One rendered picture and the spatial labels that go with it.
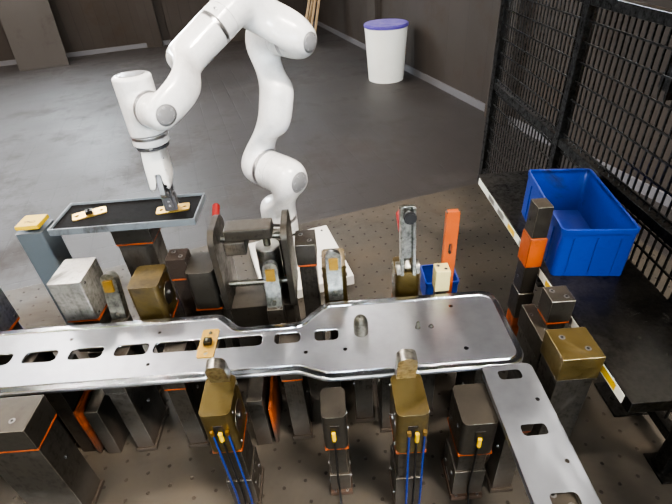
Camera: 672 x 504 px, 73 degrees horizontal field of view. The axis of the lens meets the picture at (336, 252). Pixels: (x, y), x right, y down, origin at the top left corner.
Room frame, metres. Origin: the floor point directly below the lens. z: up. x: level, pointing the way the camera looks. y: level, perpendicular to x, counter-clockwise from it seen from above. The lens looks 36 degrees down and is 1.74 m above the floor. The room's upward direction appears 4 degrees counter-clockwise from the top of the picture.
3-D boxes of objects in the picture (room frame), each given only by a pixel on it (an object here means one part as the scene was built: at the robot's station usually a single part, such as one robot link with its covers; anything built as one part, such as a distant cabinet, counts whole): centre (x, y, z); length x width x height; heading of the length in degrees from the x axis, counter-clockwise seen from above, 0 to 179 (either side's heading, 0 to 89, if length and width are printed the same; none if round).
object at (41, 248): (1.05, 0.79, 0.92); 0.08 x 0.08 x 0.44; 0
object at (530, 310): (0.70, -0.43, 0.85); 0.12 x 0.03 x 0.30; 0
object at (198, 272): (0.93, 0.33, 0.89); 0.12 x 0.07 x 0.38; 0
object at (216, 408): (0.53, 0.24, 0.87); 0.12 x 0.07 x 0.35; 0
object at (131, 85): (1.05, 0.41, 1.44); 0.09 x 0.08 x 0.13; 45
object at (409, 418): (0.50, -0.11, 0.87); 0.12 x 0.07 x 0.35; 0
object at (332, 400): (0.53, 0.03, 0.84); 0.10 x 0.05 x 0.29; 0
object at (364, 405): (0.71, -0.04, 0.84); 0.05 x 0.05 x 0.29; 0
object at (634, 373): (0.91, -0.60, 1.01); 0.90 x 0.22 x 0.03; 0
